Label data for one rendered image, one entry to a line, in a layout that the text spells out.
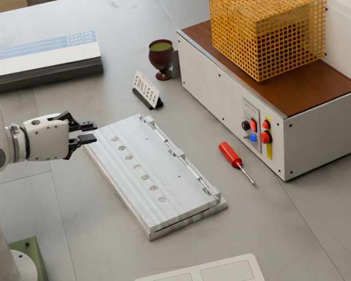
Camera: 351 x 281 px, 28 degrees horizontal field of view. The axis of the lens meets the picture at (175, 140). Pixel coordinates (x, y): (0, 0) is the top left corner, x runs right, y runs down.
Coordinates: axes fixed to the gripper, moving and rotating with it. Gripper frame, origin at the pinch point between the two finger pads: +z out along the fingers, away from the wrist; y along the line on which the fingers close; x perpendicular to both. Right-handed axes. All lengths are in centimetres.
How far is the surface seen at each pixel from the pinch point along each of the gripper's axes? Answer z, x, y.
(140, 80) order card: 31.5, -37.8, 8.3
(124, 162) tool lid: 11.9, -3.6, 13.0
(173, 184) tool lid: 18.3, 11.6, 11.5
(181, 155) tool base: 25.6, 1.6, 10.6
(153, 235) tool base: 8.3, 22.0, 16.6
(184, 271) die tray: 9.5, 35.4, 16.7
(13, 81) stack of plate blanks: 0, -65, 17
